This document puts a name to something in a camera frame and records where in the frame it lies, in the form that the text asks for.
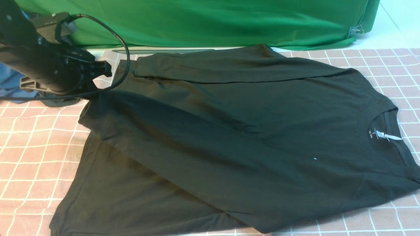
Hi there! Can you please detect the gray long sleeve shirt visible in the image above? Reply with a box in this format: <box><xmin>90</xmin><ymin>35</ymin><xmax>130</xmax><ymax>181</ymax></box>
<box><xmin>50</xmin><ymin>45</ymin><xmax>419</xmax><ymax>236</ymax></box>

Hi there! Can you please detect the blue garment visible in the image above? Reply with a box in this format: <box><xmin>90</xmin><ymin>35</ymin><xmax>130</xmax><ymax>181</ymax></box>
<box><xmin>0</xmin><ymin>64</ymin><xmax>37</xmax><ymax>98</ymax></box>

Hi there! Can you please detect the pink checkered tablecloth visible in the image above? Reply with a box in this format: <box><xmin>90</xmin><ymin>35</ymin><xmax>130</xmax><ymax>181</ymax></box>
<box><xmin>0</xmin><ymin>48</ymin><xmax>420</xmax><ymax>236</ymax></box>

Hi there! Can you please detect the silver binder clip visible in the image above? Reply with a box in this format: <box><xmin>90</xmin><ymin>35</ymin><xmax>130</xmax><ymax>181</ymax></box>
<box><xmin>347</xmin><ymin>25</ymin><xmax>365</xmax><ymax>38</ymax></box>

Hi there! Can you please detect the green backdrop cloth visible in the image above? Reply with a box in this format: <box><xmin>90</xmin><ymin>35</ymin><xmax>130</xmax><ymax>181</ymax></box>
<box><xmin>17</xmin><ymin>0</ymin><xmax>380</xmax><ymax>51</ymax></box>

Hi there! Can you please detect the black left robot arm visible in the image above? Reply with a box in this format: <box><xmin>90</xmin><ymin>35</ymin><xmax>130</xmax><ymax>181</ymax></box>
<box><xmin>1</xmin><ymin>0</ymin><xmax>112</xmax><ymax>100</ymax></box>

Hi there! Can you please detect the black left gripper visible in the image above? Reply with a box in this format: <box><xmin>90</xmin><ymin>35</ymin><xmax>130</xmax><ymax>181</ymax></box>
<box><xmin>20</xmin><ymin>47</ymin><xmax>113</xmax><ymax>94</ymax></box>

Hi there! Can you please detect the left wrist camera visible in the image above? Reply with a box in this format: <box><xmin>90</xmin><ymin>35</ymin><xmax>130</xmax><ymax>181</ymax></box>
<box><xmin>29</xmin><ymin>12</ymin><xmax>77</xmax><ymax>45</ymax></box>

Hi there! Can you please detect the dark gray crumpled garment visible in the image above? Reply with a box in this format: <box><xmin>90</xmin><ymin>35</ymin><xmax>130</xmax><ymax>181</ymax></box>
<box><xmin>36</xmin><ymin>92</ymin><xmax>81</xmax><ymax>108</ymax></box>

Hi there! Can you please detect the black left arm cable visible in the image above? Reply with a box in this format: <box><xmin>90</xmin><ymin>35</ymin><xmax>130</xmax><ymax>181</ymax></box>
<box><xmin>0</xmin><ymin>14</ymin><xmax>131</xmax><ymax>100</ymax></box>

